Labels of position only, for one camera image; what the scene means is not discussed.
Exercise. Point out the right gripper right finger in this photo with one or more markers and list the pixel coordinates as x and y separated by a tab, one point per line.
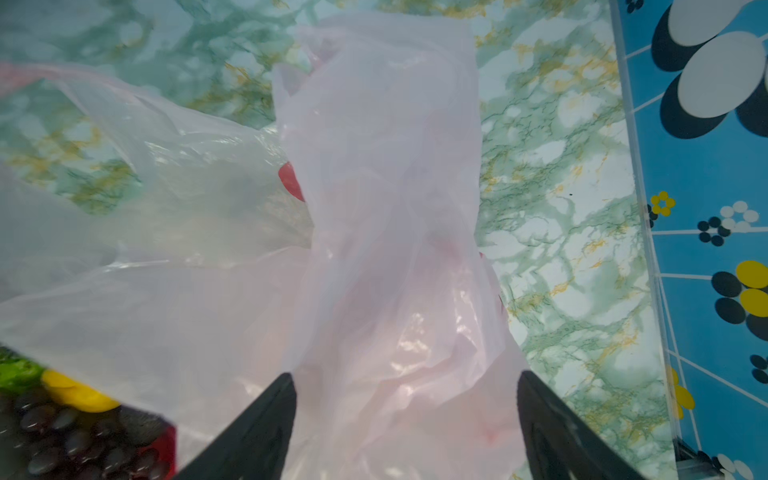
559	445

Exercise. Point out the dark avocado rear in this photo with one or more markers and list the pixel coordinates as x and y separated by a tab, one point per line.
141	428

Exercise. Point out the dark purple grape bunch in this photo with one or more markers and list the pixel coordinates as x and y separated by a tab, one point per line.
43	440

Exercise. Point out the pink translucent plastic bag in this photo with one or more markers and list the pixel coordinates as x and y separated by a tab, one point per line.
337	246

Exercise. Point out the yellow lemon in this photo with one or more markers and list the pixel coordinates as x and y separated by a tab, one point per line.
68	392

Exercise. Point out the red flower-shaped plate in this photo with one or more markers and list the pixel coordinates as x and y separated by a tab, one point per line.
158	459

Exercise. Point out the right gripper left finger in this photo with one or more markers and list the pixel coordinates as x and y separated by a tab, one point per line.
255	445

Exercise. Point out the green fruit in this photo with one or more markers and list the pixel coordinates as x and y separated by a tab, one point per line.
17	373

